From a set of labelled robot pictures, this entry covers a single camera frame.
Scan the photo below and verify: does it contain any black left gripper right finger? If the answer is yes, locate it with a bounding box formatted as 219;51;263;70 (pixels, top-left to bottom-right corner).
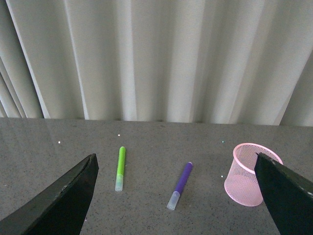
254;152;313;235

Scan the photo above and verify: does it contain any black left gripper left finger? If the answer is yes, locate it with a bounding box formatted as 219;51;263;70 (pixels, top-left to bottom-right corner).
0;154;99;235

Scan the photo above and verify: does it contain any purple highlighter pen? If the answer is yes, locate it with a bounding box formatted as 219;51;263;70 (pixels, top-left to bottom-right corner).
167;162;193;211

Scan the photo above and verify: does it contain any pink mesh cup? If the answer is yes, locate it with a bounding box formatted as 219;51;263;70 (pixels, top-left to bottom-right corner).
224;143;283;207

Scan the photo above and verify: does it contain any green highlighter pen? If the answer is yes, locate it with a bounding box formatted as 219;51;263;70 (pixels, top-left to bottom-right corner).
115;146;126;192

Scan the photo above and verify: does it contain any white pleated curtain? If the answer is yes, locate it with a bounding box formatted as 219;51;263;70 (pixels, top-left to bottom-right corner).
0;0;313;126

